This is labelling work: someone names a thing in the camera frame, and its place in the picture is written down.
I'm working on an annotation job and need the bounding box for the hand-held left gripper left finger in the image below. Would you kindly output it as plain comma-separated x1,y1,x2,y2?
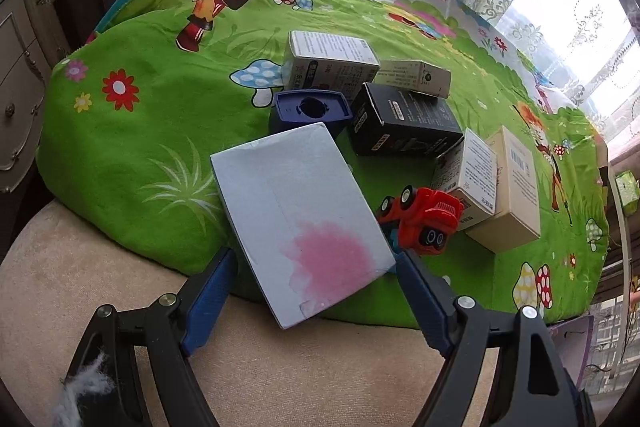
62,247,238,427

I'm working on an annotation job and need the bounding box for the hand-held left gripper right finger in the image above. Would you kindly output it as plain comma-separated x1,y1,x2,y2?
395,249,598,427

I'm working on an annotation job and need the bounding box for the light blue box pink stain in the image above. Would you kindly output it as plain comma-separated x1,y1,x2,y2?
210,122,397,330

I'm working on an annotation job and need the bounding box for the white text-covered box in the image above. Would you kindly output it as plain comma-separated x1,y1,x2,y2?
431,128,499,230

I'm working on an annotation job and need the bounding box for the purple cardboard box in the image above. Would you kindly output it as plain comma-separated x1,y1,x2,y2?
547,314,596,388

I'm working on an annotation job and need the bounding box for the black box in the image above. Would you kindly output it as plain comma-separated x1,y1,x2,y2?
347,82,465,158

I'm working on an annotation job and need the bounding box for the red toy car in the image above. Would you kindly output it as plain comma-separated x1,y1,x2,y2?
376,186,465,258

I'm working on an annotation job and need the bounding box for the beige cushion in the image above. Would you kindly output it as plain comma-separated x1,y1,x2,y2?
0,199,501,427

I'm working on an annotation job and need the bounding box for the white fluff tuft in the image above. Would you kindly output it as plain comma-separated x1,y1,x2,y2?
52,352,116,427

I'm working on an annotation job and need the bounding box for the green cartoon printed cloth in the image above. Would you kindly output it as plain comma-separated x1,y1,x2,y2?
37,0,608,328

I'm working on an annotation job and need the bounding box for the navy plastic case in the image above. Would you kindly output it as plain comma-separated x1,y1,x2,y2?
268,89,348,140

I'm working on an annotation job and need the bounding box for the small beige box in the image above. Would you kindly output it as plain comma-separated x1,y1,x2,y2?
377,59,452,98

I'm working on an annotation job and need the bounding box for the green box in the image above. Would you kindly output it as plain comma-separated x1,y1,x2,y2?
614,172,640,214

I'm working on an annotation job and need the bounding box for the white box blue label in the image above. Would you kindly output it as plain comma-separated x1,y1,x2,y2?
281,31,381,95

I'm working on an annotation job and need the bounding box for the cream carved cabinet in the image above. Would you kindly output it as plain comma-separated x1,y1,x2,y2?
0,0,71,195

